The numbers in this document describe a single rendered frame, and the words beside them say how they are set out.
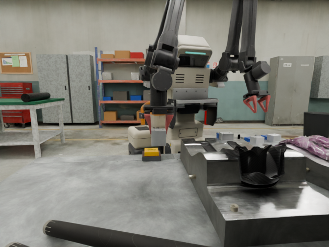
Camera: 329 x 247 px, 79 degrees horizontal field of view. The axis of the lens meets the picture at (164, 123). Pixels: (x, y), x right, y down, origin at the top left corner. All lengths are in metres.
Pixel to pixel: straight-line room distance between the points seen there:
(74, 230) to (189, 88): 0.90
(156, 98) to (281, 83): 6.00
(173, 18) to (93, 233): 0.63
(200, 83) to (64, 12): 6.03
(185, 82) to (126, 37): 5.25
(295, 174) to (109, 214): 0.48
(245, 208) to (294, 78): 6.35
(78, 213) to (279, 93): 6.27
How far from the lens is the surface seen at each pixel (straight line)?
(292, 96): 6.73
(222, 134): 0.87
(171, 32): 0.71
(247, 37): 1.12
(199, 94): 1.17
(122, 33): 6.37
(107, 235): 0.38
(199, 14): 6.54
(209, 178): 0.52
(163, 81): 0.59
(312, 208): 0.54
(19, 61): 7.31
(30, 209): 0.65
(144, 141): 1.38
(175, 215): 0.53
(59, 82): 6.42
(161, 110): 0.66
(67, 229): 0.46
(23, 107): 3.60
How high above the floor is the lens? 1.10
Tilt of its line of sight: 10 degrees down
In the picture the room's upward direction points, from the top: straight up
